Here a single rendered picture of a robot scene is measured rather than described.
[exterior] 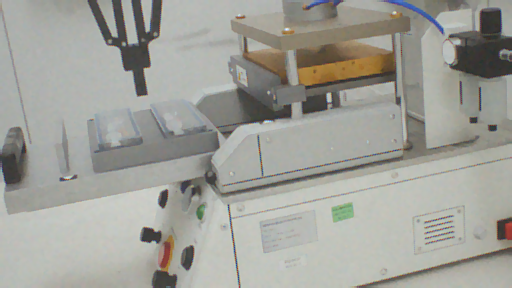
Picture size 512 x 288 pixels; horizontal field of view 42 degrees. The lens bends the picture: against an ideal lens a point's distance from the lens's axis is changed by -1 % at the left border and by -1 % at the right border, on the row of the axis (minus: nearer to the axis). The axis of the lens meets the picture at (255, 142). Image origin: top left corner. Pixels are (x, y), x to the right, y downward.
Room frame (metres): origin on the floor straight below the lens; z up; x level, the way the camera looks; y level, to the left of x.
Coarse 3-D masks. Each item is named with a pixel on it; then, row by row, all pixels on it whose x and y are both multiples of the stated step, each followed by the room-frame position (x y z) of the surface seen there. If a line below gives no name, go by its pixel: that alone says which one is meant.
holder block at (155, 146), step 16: (144, 112) 1.01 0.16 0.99; (144, 128) 0.91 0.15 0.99; (208, 128) 0.87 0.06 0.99; (96, 144) 0.86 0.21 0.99; (144, 144) 0.83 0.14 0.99; (160, 144) 0.83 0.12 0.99; (176, 144) 0.84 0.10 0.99; (192, 144) 0.84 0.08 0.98; (208, 144) 0.85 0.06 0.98; (96, 160) 0.82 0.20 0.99; (112, 160) 0.82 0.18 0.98; (128, 160) 0.82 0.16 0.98; (144, 160) 0.83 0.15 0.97
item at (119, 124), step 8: (104, 112) 1.00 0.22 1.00; (112, 112) 1.00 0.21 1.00; (120, 112) 0.99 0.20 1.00; (128, 112) 0.98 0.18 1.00; (96, 120) 0.96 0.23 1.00; (104, 120) 0.95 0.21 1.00; (112, 120) 0.94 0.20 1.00; (120, 120) 0.94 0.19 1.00; (128, 120) 0.93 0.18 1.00; (104, 128) 0.90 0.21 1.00; (112, 128) 0.90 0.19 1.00; (120, 128) 0.89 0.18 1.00; (128, 128) 0.89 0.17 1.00; (136, 128) 0.88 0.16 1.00; (104, 136) 0.86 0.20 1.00; (112, 136) 0.85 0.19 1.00; (120, 136) 0.85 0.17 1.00; (128, 136) 0.84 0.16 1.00; (136, 136) 0.84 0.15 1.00
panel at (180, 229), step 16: (176, 192) 1.00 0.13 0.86; (208, 192) 0.84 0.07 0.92; (160, 208) 1.06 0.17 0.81; (176, 208) 0.97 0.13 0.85; (208, 208) 0.81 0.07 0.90; (160, 224) 1.03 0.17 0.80; (176, 224) 0.94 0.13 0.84; (192, 224) 0.86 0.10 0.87; (208, 224) 0.79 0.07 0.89; (160, 240) 1.00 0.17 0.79; (176, 240) 0.91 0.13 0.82; (192, 240) 0.83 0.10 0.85; (176, 256) 0.88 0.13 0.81; (192, 256) 0.80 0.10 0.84; (176, 272) 0.86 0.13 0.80; (192, 272) 0.79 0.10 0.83
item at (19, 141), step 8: (16, 128) 0.94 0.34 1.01; (8, 136) 0.90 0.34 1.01; (16, 136) 0.90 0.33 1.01; (8, 144) 0.86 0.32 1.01; (16, 144) 0.86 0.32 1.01; (24, 144) 0.95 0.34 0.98; (0, 152) 0.83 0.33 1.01; (8, 152) 0.82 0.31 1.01; (16, 152) 0.84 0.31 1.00; (24, 152) 0.95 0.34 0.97; (0, 160) 0.82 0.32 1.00; (8, 160) 0.82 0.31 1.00; (16, 160) 0.82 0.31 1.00; (8, 168) 0.81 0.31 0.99; (16, 168) 0.82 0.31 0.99; (8, 176) 0.81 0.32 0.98; (16, 176) 0.82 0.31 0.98
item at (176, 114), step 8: (152, 104) 1.02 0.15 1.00; (160, 104) 1.01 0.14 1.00; (168, 104) 1.00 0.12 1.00; (176, 104) 1.00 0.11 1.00; (184, 104) 0.99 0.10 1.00; (160, 112) 0.96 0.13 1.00; (168, 112) 0.95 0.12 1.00; (176, 112) 0.94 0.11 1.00; (184, 112) 0.94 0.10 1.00; (192, 112) 0.93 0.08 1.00; (160, 120) 0.91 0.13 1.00; (168, 120) 0.90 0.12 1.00; (176, 120) 0.90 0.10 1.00; (184, 120) 0.89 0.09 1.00; (192, 120) 0.89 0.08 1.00; (200, 120) 0.88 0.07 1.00; (168, 128) 0.86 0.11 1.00; (176, 128) 0.85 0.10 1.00
